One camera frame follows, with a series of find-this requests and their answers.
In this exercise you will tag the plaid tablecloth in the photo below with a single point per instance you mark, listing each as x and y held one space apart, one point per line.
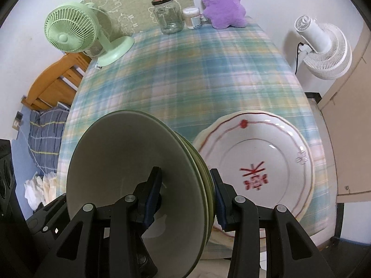
188 78

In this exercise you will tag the wall outlet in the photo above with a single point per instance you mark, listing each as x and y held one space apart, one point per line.
18 118

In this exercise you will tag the green desk fan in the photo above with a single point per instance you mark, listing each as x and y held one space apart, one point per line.
69 31

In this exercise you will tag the purple plush toy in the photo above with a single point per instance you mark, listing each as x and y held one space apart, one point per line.
223 3

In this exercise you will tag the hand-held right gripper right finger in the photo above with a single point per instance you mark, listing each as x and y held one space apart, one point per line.
220 208

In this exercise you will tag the small white jar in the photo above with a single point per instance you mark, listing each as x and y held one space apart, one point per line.
192 18

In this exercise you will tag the glass jar with dark lid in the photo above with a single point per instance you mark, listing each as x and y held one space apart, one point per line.
168 17

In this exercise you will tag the green printed mat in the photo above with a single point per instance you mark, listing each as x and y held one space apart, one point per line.
130 0

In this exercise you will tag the white plate with red pattern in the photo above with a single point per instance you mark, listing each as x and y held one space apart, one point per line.
260 150

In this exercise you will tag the grey plaid pillow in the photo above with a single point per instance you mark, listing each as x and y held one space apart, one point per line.
46 136

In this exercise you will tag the grey-green floral ceramic bowl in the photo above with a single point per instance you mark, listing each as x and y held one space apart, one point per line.
200 162
194 157
116 156

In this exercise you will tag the white fan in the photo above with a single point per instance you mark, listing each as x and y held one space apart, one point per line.
327 55

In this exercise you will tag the pile of white clothes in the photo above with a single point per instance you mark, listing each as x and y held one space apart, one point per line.
37 188

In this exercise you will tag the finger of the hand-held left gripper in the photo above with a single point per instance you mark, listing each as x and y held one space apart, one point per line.
46 214

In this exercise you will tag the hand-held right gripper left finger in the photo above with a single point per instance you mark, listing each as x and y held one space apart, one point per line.
150 207

